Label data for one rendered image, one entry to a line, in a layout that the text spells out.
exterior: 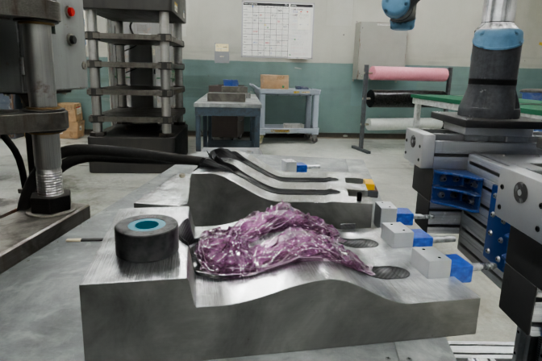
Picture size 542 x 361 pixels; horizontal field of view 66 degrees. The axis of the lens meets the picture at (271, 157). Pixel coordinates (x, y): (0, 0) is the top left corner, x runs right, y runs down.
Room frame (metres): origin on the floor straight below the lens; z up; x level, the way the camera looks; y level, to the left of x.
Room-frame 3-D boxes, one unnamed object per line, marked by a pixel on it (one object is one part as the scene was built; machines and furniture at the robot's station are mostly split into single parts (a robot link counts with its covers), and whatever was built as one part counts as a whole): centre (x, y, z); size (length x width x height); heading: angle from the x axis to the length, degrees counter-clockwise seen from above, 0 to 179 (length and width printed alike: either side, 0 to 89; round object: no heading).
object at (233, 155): (0.95, 0.01, 0.92); 0.35 x 0.16 x 0.09; 83
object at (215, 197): (0.96, 0.03, 0.87); 0.50 x 0.26 x 0.14; 83
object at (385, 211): (0.91, -0.31, 0.83); 0.13 x 0.05 x 0.05; 92
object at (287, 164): (1.38, -0.10, 0.83); 0.13 x 0.05 x 0.05; 109
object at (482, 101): (1.14, -0.59, 1.09); 0.15 x 0.15 x 0.10
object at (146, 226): (0.51, 0.16, 0.93); 0.08 x 0.08 x 0.04
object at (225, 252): (0.60, -0.02, 0.90); 0.26 x 0.18 x 0.08; 101
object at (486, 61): (1.15, -0.59, 1.20); 0.13 x 0.12 x 0.14; 155
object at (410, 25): (1.36, -0.39, 1.34); 0.11 x 0.08 x 0.11; 155
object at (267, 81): (6.83, -0.02, 0.94); 0.41 x 0.33 x 0.29; 102
